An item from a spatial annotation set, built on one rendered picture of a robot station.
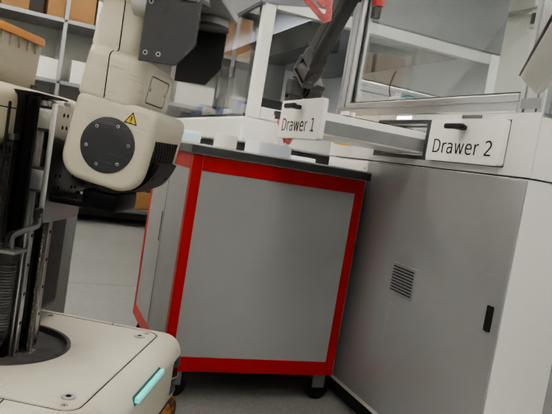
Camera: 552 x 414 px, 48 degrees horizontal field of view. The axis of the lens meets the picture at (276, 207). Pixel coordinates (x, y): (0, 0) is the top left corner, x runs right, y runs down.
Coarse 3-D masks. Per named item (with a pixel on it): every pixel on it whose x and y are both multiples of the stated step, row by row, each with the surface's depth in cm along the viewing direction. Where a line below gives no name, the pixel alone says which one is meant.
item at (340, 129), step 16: (336, 128) 164; (352, 128) 166; (368, 128) 168; (384, 128) 170; (400, 128) 171; (352, 144) 185; (368, 144) 170; (384, 144) 170; (400, 144) 172; (416, 144) 174
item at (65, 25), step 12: (0, 12) 481; (12, 12) 471; (24, 12) 465; (36, 12) 468; (36, 24) 508; (48, 24) 498; (60, 24) 488; (72, 24) 480; (84, 24) 483; (60, 36) 520; (60, 48) 479; (60, 60) 480; (60, 72) 481; (48, 84) 504; (60, 84) 482; (72, 84) 486
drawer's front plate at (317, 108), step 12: (288, 108) 182; (312, 108) 166; (324, 108) 161; (288, 120) 181; (300, 120) 173; (312, 120) 165; (324, 120) 161; (288, 132) 179; (300, 132) 171; (312, 132) 164
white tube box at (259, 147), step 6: (246, 144) 198; (252, 144) 195; (258, 144) 192; (264, 144) 193; (270, 144) 194; (246, 150) 197; (252, 150) 194; (258, 150) 192; (264, 150) 193; (270, 150) 194; (276, 150) 195; (282, 150) 197; (288, 150) 198; (282, 156) 197; (288, 156) 198
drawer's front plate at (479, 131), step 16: (432, 128) 169; (480, 128) 150; (496, 128) 145; (432, 144) 168; (464, 144) 155; (480, 144) 150; (496, 144) 144; (448, 160) 160; (464, 160) 154; (480, 160) 149; (496, 160) 144
